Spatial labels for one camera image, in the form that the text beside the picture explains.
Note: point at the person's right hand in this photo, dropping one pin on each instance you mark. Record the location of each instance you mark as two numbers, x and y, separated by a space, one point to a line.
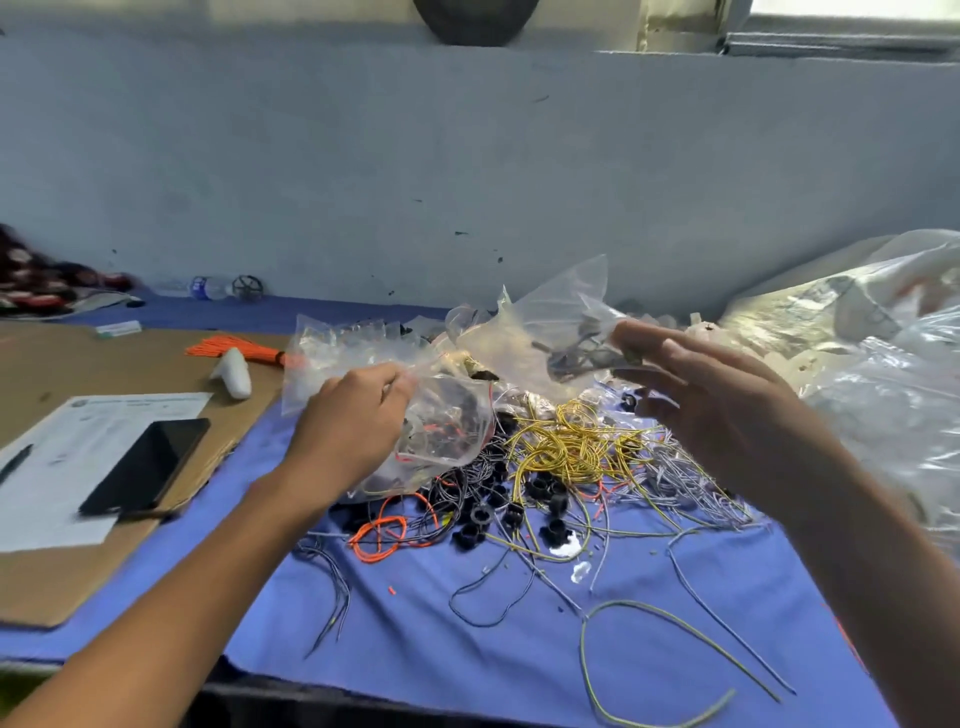
728 405

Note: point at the person's left hand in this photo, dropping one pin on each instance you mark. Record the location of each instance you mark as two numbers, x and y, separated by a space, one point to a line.
348 435

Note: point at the stack of plastic bags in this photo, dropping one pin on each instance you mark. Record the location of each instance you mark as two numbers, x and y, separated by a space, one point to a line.
323 353

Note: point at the clear zip plastic bag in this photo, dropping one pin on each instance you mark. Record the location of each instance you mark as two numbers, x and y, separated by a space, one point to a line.
443 428

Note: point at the heap of plastic bags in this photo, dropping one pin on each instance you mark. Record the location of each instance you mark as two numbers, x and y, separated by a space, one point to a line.
458 338

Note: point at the pile of black plastic rings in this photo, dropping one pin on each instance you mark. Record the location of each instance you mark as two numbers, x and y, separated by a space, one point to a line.
495 503

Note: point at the pile of large plastic bags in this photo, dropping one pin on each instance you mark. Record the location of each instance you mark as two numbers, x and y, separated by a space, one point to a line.
900 345

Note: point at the person's right forearm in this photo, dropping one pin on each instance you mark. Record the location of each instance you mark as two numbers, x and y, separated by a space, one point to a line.
885 600

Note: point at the person's left forearm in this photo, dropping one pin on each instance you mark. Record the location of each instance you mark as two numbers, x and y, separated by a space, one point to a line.
165 630

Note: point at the white handheld device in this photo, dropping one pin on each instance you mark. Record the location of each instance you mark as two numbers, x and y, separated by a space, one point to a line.
233 375

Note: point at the orange tie bundle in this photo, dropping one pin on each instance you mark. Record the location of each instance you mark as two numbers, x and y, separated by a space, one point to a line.
233 348

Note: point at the black round wheel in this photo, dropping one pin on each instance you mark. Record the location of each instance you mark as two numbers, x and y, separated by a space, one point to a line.
248 288

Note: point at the clear plastic water bottle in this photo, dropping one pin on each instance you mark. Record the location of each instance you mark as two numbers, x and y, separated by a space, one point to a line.
207 288

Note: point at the black smartphone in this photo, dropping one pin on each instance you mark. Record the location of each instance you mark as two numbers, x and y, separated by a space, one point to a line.
146 468

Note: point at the blue cloth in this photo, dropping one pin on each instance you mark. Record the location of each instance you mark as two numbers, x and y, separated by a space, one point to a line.
450 660

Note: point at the small white label card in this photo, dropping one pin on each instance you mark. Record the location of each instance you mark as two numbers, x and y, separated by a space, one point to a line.
117 327

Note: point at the brown cardboard sheet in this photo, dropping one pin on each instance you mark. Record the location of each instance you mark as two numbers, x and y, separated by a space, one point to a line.
90 360

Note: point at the white paper sheet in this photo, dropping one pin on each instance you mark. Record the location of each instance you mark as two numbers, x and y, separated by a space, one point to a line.
60 465

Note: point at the black pen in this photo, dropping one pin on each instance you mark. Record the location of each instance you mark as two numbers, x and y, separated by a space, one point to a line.
15 465

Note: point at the black round object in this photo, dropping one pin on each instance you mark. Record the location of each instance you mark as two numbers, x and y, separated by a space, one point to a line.
476 18

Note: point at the window frame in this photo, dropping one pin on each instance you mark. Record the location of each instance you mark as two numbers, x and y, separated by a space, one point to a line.
840 38

